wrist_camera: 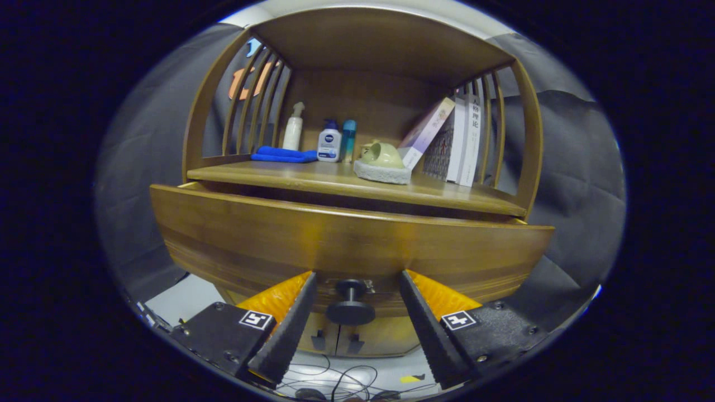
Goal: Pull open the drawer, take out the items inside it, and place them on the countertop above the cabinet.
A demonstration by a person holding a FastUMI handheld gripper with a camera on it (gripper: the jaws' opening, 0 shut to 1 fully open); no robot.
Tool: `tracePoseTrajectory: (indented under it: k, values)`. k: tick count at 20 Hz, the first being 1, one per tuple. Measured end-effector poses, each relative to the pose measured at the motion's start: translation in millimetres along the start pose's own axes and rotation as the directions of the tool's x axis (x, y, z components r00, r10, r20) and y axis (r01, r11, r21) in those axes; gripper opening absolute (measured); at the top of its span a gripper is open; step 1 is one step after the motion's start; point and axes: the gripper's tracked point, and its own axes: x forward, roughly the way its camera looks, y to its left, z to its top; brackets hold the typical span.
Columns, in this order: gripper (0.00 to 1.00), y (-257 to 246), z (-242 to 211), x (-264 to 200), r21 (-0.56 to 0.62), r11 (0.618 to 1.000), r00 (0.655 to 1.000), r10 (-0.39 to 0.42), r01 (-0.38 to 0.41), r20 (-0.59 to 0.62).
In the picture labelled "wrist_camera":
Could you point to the yellow tape strip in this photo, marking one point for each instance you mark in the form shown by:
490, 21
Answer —
412, 379

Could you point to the teal blue bottle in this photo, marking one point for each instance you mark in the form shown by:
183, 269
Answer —
347, 139

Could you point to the pale green object white base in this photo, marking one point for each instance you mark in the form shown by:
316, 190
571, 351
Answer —
382, 161

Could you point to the white pump bottle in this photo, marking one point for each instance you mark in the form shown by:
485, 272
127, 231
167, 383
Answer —
292, 134

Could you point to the patterned cover book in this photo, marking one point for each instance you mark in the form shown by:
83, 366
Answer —
444, 148

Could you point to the wooden countertop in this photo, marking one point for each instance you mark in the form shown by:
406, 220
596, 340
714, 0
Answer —
313, 176

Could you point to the purple book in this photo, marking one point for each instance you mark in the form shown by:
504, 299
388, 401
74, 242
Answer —
427, 131

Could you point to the wooden cabinet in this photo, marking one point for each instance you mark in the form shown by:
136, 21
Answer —
380, 39

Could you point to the blue folded cloth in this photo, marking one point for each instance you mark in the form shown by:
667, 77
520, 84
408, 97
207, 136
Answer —
282, 154

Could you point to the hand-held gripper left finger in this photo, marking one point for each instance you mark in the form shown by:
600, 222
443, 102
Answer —
285, 335

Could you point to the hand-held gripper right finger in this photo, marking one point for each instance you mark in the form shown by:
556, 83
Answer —
433, 335

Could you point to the white book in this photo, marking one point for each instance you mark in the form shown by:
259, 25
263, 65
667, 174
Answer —
473, 139

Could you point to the white lotion bottle blue cap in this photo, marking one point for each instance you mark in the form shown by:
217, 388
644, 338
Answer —
329, 146

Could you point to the wooden drawer with black knob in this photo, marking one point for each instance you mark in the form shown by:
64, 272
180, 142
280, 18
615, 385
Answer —
251, 240

